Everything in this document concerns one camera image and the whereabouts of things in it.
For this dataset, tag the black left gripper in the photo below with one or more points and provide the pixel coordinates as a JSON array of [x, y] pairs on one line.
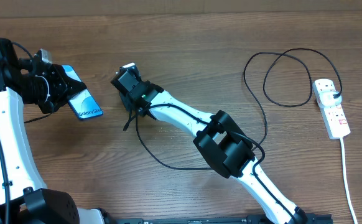
[[66, 85]]

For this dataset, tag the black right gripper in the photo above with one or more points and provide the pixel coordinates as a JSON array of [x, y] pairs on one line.
[[131, 102]]

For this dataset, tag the blue Galaxy smartphone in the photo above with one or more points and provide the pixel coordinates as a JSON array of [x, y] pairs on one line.
[[83, 105]]

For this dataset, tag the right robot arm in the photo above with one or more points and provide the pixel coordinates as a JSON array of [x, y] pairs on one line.
[[220, 141]]

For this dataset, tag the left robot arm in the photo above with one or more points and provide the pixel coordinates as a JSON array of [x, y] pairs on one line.
[[24, 196]]

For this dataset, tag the white charger plug adapter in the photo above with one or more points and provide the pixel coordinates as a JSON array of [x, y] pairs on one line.
[[329, 98]]

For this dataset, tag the white power strip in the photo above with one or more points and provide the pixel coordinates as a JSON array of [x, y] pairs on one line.
[[334, 118]]

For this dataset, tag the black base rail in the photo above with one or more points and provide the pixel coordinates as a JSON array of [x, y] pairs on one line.
[[250, 219]]

